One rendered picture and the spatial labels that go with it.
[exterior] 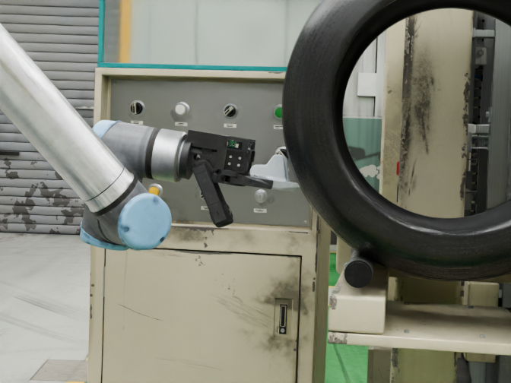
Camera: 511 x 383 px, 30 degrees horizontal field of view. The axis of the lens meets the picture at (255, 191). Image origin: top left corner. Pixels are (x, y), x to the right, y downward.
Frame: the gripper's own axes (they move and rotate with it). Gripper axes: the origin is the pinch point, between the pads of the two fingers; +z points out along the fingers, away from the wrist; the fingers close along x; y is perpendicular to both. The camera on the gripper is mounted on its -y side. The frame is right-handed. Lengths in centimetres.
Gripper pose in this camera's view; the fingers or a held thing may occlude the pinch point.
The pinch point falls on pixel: (295, 189)
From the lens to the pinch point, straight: 163.3
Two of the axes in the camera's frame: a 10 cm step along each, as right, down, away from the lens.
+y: 1.6, -9.9, -0.7
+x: 1.5, -0.4, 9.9
